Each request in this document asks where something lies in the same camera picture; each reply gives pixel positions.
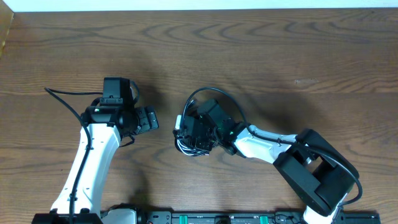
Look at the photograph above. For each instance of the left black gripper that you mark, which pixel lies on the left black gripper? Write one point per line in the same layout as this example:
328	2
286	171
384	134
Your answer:
145	123

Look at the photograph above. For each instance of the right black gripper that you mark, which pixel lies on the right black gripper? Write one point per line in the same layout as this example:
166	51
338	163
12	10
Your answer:
198	143

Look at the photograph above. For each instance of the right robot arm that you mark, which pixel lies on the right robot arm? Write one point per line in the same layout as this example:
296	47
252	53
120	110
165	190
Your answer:
314	169

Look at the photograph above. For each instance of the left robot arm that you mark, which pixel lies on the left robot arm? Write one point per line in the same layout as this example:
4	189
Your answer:
112	116

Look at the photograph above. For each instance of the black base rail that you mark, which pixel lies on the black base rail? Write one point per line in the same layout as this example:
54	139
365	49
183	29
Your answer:
224	217

